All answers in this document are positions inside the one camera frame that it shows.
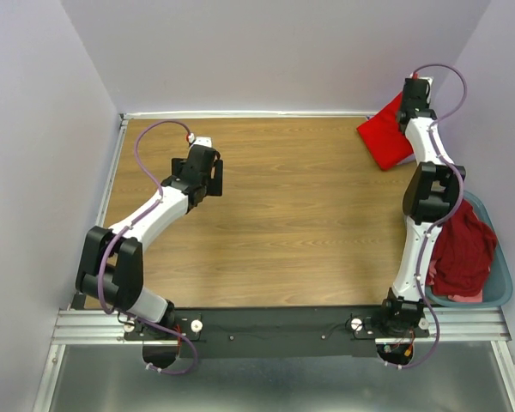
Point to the teal plastic basket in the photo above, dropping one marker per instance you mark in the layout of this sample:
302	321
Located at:
498	287

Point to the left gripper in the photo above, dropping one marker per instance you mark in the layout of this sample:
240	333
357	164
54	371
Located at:
215	183

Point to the bright red t shirt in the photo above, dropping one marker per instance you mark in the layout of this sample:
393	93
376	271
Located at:
384	141

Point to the dark red t shirt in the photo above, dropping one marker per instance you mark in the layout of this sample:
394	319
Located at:
464	252

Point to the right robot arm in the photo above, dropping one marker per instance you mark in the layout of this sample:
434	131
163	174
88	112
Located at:
432	197

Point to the folded lavender t shirt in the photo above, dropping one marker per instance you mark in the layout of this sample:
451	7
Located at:
407	161

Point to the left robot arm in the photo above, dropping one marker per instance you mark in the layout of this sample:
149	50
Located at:
111	265

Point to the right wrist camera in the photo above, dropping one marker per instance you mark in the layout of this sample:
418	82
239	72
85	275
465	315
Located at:
418	88

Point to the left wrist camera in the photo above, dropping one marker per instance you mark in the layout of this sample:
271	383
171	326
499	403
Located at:
194	140

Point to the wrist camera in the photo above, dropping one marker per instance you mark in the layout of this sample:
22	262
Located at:
194	140
418	88

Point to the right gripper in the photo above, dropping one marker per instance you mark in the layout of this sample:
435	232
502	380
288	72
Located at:
426	107

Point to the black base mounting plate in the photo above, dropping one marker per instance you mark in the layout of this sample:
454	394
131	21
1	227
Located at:
278	332

